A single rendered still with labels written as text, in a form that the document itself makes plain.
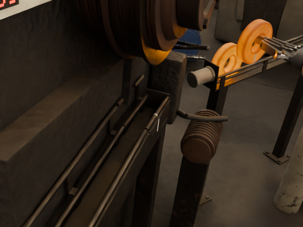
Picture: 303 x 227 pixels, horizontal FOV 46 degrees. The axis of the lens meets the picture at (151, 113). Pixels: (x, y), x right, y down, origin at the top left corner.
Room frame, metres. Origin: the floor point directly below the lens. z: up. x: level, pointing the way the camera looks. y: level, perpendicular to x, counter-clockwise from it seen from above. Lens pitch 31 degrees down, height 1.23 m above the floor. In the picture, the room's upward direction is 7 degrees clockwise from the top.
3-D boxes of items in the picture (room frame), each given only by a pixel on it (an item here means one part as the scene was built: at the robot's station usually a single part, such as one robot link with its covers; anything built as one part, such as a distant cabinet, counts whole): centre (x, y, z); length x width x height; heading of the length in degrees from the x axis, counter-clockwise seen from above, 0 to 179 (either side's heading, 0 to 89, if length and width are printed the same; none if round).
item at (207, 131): (1.13, -0.20, 0.27); 0.22 x 0.13 x 0.53; 165
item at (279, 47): (1.13, -0.38, 0.84); 0.11 x 0.01 x 0.04; 45
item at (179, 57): (1.08, -0.03, 0.68); 0.11 x 0.08 x 0.24; 75
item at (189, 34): (3.13, -0.17, 0.17); 0.57 x 0.31 x 0.34; 5
